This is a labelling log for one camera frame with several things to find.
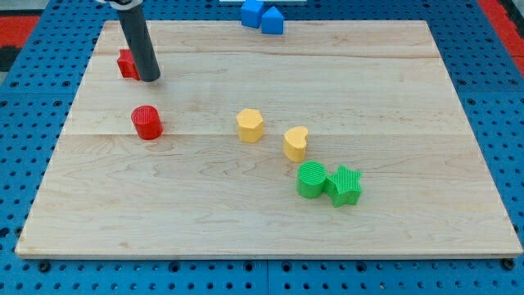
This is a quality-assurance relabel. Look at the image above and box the green cylinder block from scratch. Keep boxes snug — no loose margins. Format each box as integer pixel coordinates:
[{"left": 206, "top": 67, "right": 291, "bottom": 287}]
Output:
[{"left": 296, "top": 161, "right": 327, "bottom": 198}]

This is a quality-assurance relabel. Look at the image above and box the green star block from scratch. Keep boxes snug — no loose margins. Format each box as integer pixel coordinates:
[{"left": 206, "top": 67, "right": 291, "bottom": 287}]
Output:
[{"left": 324, "top": 165, "right": 363, "bottom": 207}]

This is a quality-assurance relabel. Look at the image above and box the red cylinder block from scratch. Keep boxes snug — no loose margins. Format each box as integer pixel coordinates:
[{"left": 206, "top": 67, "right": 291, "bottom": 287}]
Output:
[{"left": 131, "top": 105, "right": 163, "bottom": 140}]

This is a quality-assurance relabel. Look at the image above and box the wooden board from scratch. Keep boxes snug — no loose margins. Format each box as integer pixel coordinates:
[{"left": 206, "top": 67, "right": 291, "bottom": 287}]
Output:
[{"left": 16, "top": 20, "right": 522, "bottom": 260}]

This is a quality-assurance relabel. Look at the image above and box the yellow hexagon block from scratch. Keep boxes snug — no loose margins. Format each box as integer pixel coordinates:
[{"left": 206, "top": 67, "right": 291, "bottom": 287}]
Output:
[{"left": 236, "top": 108, "right": 264, "bottom": 143}]

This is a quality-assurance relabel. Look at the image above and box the yellow heart block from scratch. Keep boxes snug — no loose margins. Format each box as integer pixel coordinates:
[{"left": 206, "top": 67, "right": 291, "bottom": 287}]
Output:
[{"left": 282, "top": 126, "right": 309, "bottom": 162}]

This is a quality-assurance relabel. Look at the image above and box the red star block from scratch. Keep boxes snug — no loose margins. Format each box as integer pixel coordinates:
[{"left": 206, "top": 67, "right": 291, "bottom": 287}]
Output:
[{"left": 117, "top": 49, "right": 140, "bottom": 80}]

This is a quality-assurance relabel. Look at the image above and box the blue cube block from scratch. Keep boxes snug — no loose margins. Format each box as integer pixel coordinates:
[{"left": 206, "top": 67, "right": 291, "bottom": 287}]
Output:
[{"left": 241, "top": 0, "right": 264, "bottom": 29}]

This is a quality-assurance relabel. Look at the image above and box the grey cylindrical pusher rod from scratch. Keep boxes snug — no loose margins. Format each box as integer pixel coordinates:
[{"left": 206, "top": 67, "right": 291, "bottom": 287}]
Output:
[{"left": 112, "top": 0, "right": 160, "bottom": 82}]

